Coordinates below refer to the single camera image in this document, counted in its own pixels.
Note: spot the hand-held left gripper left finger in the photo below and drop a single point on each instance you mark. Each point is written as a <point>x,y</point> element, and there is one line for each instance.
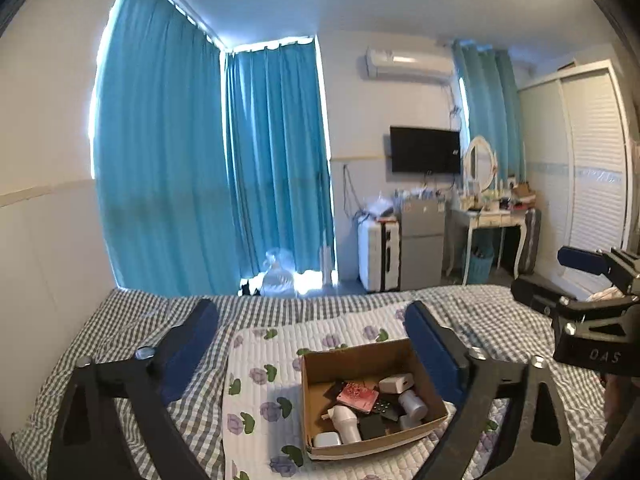
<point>187,355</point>

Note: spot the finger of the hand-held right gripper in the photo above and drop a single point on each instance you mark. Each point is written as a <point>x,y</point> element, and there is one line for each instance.
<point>580,259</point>
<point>537,294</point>

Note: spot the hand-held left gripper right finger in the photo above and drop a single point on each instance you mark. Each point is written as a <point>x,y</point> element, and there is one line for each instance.
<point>435,355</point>

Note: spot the white power adapter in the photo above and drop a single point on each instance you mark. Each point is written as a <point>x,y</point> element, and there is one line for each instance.
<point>395,383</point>

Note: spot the white tube with red cap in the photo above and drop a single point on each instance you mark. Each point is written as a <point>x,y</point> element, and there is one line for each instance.
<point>412,407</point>

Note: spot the pink circuit board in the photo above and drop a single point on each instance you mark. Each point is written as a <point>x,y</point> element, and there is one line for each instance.
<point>357,395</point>

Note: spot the dark grey charger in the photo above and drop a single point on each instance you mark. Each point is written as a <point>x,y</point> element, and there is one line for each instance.
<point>376,427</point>

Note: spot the black card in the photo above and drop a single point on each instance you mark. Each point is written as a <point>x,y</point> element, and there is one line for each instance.
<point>331,390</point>

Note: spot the white plastic bottle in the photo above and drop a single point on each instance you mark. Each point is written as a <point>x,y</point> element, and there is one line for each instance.
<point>346,426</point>

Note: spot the light blue small case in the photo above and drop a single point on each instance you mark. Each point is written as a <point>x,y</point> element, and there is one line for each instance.
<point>327,441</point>

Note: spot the cream cloth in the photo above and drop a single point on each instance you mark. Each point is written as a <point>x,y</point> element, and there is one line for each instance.
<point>610,294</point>

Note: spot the dark grey suitcase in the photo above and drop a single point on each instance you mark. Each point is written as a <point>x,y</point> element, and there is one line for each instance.
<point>529,240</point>

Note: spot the blue waste bin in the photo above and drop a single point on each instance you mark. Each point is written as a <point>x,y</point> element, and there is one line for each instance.
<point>481,267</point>

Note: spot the grey checked bedsheet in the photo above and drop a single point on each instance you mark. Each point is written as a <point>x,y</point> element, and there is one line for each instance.
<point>125,330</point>

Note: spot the floral quilted mat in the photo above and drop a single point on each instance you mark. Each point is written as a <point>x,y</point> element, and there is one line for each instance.
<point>260,375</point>

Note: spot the small brown cardboard box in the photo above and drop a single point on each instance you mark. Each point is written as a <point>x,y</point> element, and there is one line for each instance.
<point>522,191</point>

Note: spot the white vanity table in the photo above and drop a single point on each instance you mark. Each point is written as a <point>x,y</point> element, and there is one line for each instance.
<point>487,220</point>

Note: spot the white slatted wardrobe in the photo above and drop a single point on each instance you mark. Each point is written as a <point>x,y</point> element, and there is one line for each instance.
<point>585,160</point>

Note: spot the small grey fridge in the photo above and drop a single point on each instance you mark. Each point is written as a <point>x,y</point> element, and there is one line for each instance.
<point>422,242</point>

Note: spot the white suitcase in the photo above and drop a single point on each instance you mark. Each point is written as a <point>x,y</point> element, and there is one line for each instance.
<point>372,255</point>

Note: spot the clear plastic bag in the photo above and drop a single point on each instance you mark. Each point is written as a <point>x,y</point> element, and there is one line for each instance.
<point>277,275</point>

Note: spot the oval white vanity mirror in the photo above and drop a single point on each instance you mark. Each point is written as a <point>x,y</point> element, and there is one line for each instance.
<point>479,162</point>

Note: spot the plastic bag on suitcase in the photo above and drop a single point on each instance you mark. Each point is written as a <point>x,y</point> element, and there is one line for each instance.
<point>379,207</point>

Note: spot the teal curtain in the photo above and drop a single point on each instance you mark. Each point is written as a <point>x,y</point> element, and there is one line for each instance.
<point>492,105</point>

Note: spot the wide blue curtain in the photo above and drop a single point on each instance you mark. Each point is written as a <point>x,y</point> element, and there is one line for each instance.
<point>160,150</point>

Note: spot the narrow blue curtain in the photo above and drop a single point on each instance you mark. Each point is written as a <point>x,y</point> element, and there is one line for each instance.
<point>277,160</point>

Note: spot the white air conditioner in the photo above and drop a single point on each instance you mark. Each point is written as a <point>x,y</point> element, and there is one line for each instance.
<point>407,62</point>

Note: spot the black wall television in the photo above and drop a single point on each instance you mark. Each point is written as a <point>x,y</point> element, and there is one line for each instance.
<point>425,150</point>

